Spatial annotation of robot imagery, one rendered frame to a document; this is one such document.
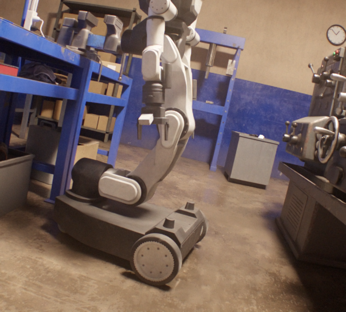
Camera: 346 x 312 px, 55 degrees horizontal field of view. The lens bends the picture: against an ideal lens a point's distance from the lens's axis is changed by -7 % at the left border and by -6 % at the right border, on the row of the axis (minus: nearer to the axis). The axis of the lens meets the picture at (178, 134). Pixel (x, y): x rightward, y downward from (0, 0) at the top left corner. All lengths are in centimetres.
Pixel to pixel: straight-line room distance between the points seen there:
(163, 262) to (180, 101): 66
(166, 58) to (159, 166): 46
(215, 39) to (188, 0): 344
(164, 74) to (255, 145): 282
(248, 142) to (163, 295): 291
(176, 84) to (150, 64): 23
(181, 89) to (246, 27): 413
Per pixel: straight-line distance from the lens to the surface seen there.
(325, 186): 208
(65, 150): 209
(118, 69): 303
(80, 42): 198
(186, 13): 158
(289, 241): 235
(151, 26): 139
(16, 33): 142
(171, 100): 153
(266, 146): 411
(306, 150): 221
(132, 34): 163
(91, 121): 529
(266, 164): 413
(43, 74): 186
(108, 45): 193
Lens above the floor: 67
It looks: 4 degrees down
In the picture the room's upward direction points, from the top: 12 degrees clockwise
